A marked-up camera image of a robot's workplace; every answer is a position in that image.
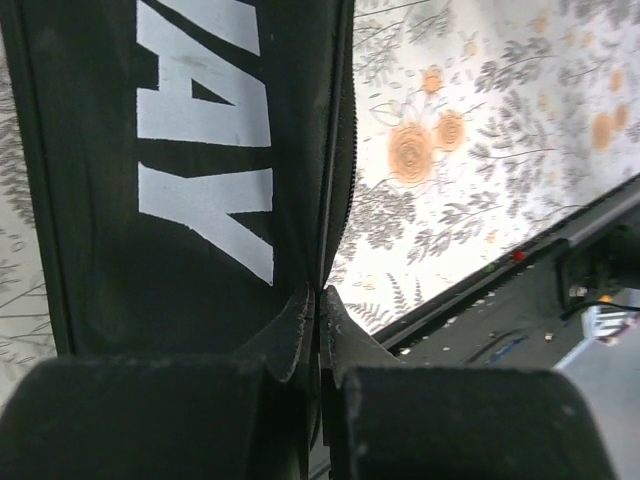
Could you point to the black Crossway racket cover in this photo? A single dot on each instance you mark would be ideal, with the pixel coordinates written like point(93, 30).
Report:
point(190, 163)

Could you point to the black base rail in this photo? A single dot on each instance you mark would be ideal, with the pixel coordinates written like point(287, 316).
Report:
point(524, 309)

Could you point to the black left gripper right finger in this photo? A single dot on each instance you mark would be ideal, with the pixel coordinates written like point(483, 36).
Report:
point(383, 419)

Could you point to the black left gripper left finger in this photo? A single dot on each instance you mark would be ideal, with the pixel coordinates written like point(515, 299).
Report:
point(249, 415)

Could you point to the floral patterned table mat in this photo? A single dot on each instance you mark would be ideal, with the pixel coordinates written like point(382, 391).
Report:
point(478, 126)

